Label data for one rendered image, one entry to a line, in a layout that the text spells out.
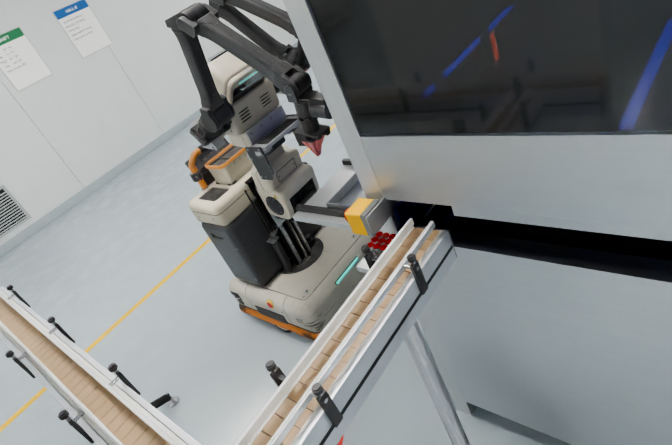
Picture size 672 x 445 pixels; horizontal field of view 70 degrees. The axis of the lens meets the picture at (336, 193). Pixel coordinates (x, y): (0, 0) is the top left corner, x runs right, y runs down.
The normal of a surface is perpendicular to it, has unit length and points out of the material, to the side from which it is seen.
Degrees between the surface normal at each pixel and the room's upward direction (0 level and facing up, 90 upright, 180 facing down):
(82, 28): 90
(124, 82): 90
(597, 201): 90
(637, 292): 90
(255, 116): 98
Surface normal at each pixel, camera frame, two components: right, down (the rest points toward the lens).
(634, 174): -0.58, 0.60
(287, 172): 0.78, 0.19
